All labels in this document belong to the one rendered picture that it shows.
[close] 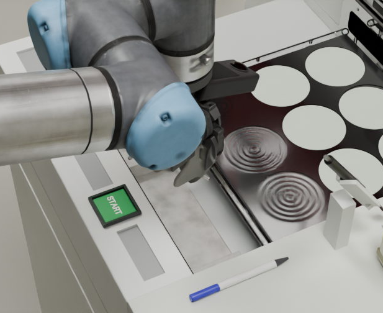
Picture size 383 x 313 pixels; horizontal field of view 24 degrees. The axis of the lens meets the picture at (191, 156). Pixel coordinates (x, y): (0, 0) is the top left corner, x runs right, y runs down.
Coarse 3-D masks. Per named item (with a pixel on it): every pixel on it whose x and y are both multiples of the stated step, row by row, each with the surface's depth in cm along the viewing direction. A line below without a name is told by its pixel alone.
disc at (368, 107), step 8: (360, 88) 148; (368, 88) 148; (376, 88) 148; (344, 96) 147; (352, 96) 147; (360, 96) 147; (368, 96) 147; (376, 96) 147; (344, 104) 146; (352, 104) 146; (360, 104) 146; (368, 104) 146; (376, 104) 146; (344, 112) 144; (352, 112) 144; (360, 112) 144; (368, 112) 144; (376, 112) 144; (352, 120) 143; (360, 120) 143; (368, 120) 143; (376, 120) 143; (368, 128) 142; (376, 128) 142
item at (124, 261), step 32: (0, 64) 144; (32, 64) 144; (64, 160) 129; (96, 160) 130; (64, 192) 128; (96, 192) 125; (64, 224) 137; (96, 224) 121; (128, 224) 121; (160, 224) 121; (96, 256) 121; (128, 256) 117; (160, 256) 117; (96, 288) 130; (128, 288) 114
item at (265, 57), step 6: (336, 30) 158; (342, 30) 158; (348, 30) 159; (324, 36) 157; (330, 36) 157; (336, 36) 158; (300, 42) 156; (306, 42) 156; (312, 42) 156; (318, 42) 157; (282, 48) 155; (288, 48) 155; (294, 48) 155; (300, 48) 156; (270, 54) 154; (276, 54) 154; (282, 54) 154; (246, 60) 153; (252, 60) 153; (258, 60) 153; (264, 60) 153
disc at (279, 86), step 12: (264, 72) 151; (276, 72) 151; (288, 72) 151; (300, 72) 151; (264, 84) 149; (276, 84) 149; (288, 84) 149; (300, 84) 149; (264, 96) 147; (276, 96) 147; (288, 96) 147; (300, 96) 147
